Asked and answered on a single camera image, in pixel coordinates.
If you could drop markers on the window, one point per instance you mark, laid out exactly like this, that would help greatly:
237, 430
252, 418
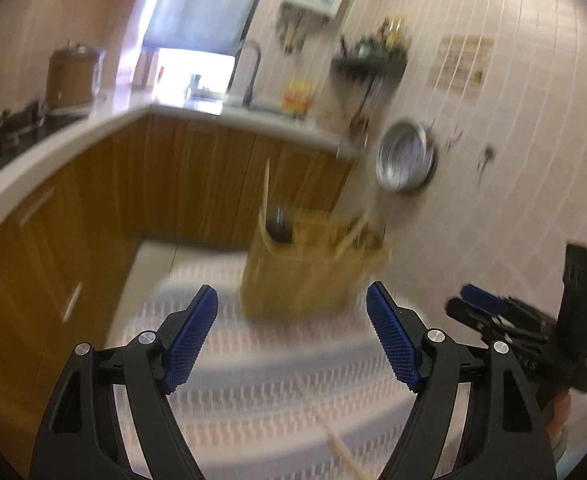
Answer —
188, 70

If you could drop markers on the water heater pipes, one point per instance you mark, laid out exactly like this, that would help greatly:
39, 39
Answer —
293, 30

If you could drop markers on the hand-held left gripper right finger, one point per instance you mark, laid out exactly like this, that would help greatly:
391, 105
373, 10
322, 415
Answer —
393, 340

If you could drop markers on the blue window blind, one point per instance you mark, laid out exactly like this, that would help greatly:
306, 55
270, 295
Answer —
203, 5

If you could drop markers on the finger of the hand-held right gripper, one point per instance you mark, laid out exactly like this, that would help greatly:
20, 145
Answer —
473, 312
483, 296

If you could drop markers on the wall hook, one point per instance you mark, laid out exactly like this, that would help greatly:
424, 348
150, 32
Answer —
487, 157

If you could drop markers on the white kitchen countertop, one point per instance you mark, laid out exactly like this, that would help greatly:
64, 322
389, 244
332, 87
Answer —
73, 140

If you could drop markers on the round metal pan lid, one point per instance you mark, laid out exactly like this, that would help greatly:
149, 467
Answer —
403, 157

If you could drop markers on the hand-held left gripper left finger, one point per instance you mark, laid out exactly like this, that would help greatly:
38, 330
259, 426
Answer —
193, 340

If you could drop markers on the decorative wall tiles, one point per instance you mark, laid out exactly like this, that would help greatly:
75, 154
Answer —
461, 62

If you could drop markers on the yellow oil bottle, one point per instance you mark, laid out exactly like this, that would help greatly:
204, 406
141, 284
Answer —
297, 97

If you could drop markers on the wooden chopstick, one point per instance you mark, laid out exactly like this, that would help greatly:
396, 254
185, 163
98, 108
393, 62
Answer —
343, 447
356, 235

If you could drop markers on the kitchen sink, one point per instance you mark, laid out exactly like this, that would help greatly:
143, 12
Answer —
233, 105

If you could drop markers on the person's right hand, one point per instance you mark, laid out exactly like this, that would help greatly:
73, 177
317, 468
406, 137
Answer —
557, 415

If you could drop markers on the metal faucet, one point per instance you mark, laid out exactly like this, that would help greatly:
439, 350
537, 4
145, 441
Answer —
254, 70

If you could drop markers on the black gas stove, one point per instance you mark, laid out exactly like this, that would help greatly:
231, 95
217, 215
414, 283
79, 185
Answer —
18, 130

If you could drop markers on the dark round utensil head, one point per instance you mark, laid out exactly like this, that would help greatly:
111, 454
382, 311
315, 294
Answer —
279, 222

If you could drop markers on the hanging kitchen tools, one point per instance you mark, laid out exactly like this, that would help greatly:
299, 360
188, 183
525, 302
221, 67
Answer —
366, 105

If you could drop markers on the striped tablecloth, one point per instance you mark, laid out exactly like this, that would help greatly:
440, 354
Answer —
273, 360

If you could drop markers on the black wall shelf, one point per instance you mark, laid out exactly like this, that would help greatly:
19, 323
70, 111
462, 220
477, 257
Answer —
373, 66

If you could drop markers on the wooden base cabinets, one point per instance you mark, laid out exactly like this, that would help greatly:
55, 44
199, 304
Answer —
198, 185

